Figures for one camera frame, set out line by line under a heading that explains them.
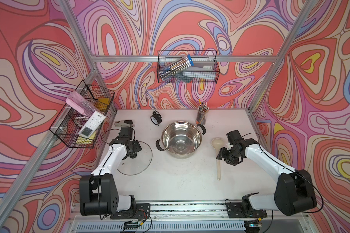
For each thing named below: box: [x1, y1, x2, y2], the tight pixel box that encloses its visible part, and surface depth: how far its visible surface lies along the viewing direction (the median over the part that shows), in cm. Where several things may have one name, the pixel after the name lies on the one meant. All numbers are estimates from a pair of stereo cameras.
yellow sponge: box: [95, 97, 110, 112], surface depth 81 cm
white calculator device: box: [78, 110, 107, 138], surface depth 70 cm
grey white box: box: [182, 60, 216, 80], surface depth 90 cm
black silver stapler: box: [114, 119, 136, 128], surface depth 110 cm
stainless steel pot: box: [155, 121, 207, 160], surface depth 98 cm
